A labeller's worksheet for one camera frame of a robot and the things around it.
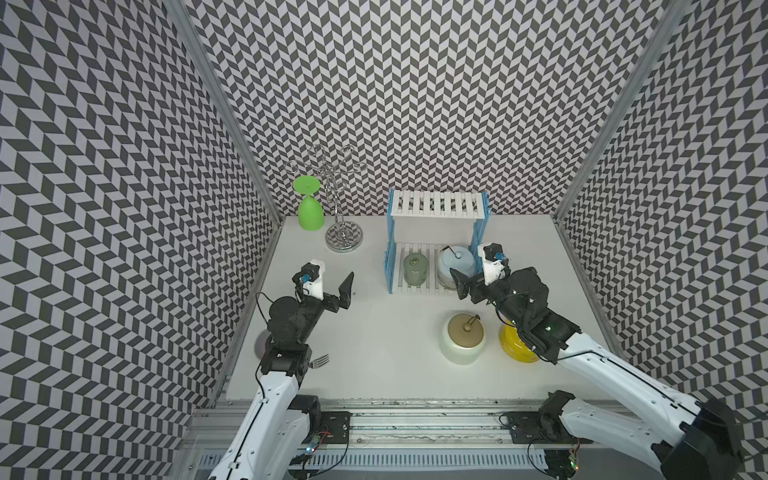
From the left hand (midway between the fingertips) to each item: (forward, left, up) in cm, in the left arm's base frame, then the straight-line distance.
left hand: (335, 270), depth 76 cm
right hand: (0, -34, +1) cm, 34 cm away
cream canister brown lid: (-12, -33, -15) cm, 38 cm away
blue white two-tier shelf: (+31, -28, -20) cm, 46 cm away
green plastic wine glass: (+22, +10, +1) cm, 24 cm away
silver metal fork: (-16, +6, -22) cm, 28 cm away
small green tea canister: (+11, -21, -16) cm, 29 cm away
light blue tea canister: (+10, -35, -9) cm, 37 cm away
